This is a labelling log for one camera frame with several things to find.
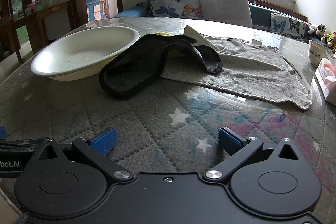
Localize yellow and black cleaning cloth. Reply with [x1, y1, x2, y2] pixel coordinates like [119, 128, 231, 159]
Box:
[98, 34, 223, 100]

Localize large white bowl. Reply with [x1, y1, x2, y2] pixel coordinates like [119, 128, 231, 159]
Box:
[31, 26, 139, 81]

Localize small white cup bowl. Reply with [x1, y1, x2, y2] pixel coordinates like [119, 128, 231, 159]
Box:
[308, 40, 335, 67]

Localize grey towel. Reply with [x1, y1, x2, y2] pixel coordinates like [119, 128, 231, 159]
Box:
[161, 26, 312, 110]

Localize pink tissue box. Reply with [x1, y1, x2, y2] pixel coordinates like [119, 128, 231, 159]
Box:
[315, 58, 336, 105]

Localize small butterfly pillow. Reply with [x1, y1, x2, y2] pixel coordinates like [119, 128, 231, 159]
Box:
[270, 13, 309, 42]

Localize blue sofa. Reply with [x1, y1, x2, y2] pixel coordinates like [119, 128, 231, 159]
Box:
[115, 3, 324, 44]

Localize dark wooden desk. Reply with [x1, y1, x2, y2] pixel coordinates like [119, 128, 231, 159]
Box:
[6, 1, 75, 64]

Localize plain white pillow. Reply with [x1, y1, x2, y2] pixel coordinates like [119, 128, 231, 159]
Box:
[200, 0, 252, 28]

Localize blue children cabinet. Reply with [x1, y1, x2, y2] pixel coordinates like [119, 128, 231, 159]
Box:
[85, 0, 105, 22]

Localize plush toys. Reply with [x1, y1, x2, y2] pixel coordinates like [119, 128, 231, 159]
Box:
[308, 23, 336, 53]

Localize large butterfly pillow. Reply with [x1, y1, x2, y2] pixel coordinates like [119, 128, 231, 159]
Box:
[147, 0, 202, 19]

